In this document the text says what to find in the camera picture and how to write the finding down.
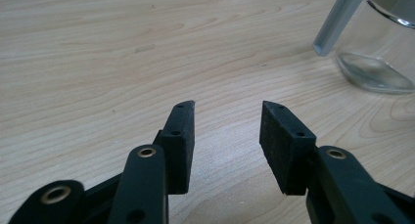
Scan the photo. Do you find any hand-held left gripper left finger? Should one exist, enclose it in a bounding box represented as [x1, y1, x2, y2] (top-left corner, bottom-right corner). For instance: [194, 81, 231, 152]
[152, 100, 197, 196]

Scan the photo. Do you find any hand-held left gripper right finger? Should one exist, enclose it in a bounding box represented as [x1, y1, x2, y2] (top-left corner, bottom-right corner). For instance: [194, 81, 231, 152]
[258, 100, 318, 197]

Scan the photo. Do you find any clear glass pitcher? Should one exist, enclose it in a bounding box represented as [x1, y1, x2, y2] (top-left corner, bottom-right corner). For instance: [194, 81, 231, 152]
[312, 0, 415, 95]

